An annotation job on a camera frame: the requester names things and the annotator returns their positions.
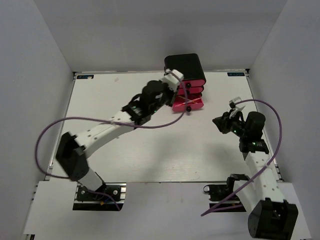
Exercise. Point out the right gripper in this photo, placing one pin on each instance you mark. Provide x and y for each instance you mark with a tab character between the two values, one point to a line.
222	122

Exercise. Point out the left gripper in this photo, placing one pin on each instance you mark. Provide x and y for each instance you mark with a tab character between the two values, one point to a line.
172	94

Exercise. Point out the yellow pen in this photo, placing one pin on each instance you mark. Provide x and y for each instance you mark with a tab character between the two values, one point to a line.
185	99

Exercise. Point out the red clear pen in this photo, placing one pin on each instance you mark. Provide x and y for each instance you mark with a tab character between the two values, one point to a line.
195	101

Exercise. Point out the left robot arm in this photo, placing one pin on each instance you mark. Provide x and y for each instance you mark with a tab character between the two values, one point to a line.
74	150

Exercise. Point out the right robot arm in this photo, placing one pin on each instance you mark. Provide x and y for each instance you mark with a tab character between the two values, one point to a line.
270	216

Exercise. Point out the black drawer cabinet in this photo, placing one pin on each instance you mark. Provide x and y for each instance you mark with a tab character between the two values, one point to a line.
188	64

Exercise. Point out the right corner label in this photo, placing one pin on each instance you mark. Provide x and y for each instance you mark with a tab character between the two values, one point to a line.
236	74

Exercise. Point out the corner label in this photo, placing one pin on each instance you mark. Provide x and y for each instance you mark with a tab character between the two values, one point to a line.
85	77
236	74

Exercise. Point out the left corner label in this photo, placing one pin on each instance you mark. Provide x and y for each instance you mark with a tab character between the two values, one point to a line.
85	77

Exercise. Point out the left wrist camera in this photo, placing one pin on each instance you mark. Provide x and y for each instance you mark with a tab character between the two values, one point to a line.
173	78

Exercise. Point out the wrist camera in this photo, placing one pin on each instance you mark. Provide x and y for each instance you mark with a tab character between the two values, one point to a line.
173	78
234	108

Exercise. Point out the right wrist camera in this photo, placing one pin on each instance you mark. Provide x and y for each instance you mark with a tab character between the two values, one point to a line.
234	108

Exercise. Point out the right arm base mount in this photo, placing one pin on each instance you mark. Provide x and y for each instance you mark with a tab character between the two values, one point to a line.
218	192

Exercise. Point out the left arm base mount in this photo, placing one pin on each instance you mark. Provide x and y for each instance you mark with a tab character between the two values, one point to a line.
112	199

